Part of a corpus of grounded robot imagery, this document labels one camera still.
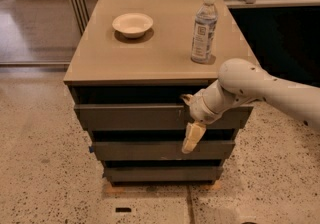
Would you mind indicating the white ceramic bowl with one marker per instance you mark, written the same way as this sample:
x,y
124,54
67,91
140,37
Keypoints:
x,y
132,25

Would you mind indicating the grey bottom drawer front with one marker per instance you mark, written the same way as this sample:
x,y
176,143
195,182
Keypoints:
x,y
163,174

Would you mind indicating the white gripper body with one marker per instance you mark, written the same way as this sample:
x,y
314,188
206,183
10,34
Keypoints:
x,y
198,107

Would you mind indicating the grey middle drawer front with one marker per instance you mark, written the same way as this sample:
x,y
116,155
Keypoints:
x,y
160,150

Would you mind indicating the grey top drawer front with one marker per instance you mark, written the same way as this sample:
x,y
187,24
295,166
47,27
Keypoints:
x,y
133,117

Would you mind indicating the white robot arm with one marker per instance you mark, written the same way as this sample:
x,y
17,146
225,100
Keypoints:
x,y
239,82

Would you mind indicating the grey drawer cabinet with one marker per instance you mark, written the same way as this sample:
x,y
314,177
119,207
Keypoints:
x,y
108,68

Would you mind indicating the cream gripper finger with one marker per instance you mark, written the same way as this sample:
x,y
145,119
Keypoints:
x,y
194,133
187,98

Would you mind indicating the clear plastic water bottle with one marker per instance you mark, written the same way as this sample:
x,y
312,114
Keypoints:
x,y
203,33

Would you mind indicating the grey drawer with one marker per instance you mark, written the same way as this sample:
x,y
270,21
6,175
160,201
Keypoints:
x,y
163,174
133,117
160,150

